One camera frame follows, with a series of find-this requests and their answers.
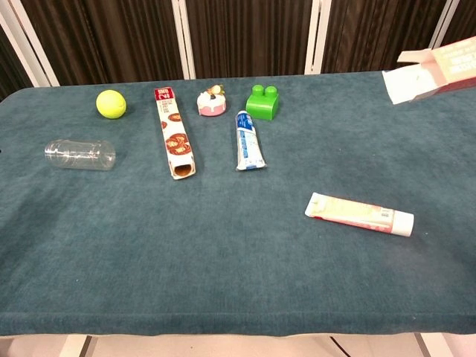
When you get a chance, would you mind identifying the pink-white toothpaste tube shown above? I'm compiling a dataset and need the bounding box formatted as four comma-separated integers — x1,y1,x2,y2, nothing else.
304,192,415,238

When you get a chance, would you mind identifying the red Colgate toothpaste box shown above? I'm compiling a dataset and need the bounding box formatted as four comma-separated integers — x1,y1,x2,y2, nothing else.
382,35,476,106

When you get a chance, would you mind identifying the long red-white cookie box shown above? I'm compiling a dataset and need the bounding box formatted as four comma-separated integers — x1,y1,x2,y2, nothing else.
153,86,196,181

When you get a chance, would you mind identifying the blue-white toothpaste tube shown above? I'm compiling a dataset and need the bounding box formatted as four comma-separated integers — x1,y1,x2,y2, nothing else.
234,110,268,172

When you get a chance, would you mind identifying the teal tablecloth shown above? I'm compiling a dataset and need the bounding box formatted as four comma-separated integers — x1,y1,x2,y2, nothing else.
0,65,476,338

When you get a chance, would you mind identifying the green toy building block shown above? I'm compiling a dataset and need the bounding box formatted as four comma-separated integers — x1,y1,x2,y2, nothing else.
245,84,280,121

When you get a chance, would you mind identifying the pink toy cake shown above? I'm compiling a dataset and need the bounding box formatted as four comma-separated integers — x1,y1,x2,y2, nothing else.
196,84,228,117

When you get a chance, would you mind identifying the dark brown pleated screen panel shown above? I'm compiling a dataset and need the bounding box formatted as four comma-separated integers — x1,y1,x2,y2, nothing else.
320,0,449,74
184,0,317,80
0,25,32,102
442,0,476,46
20,0,184,87

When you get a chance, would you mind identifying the yellow tennis ball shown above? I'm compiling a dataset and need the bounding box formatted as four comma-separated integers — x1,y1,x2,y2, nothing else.
95,89,127,120

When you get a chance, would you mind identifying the clear plastic bottle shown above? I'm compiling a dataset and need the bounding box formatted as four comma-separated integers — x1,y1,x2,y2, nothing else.
44,139,117,172

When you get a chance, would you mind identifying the white table leg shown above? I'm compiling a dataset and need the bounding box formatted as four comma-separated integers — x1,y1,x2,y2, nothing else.
58,334,93,357
414,332,454,357

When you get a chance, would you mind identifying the white screen frame post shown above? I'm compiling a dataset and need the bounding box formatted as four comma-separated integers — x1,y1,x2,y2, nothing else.
303,0,332,75
0,0,60,89
427,0,464,51
170,0,197,80

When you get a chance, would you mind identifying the black floor cable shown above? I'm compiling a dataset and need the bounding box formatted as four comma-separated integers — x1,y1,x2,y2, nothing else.
329,335,353,357

